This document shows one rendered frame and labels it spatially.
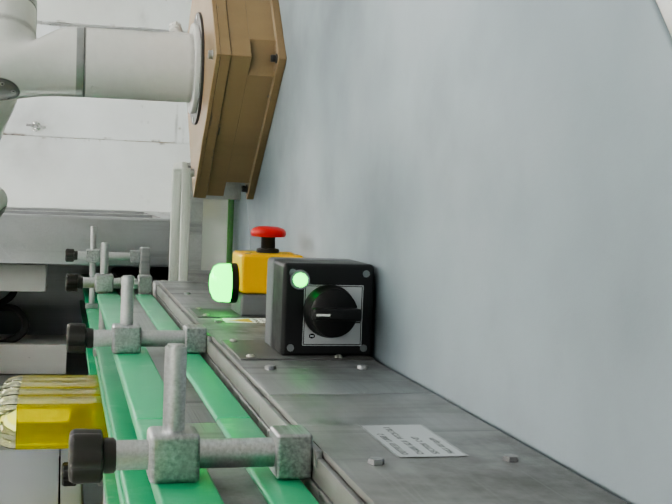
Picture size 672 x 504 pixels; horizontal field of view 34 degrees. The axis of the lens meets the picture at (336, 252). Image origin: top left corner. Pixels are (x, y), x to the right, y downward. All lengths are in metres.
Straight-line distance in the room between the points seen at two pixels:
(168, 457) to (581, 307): 0.23
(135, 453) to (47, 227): 1.91
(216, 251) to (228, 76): 0.39
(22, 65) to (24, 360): 1.25
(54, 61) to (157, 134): 3.77
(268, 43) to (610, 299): 0.91
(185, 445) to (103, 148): 4.68
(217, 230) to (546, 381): 1.12
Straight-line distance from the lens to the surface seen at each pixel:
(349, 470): 0.56
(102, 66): 1.51
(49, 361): 2.64
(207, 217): 1.69
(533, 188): 0.65
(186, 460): 0.60
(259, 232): 1.22
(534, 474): 0.58
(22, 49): 1.51
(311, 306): 0.91
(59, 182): 5.24
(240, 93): 1.42
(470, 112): 0.75
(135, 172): 5.25
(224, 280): 1.21
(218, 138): 1.48
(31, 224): 2.49
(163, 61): 1.51
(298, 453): 0.61
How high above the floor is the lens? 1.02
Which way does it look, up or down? 14 degrees down
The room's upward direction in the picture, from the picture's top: 89 degrees counter-clockwise
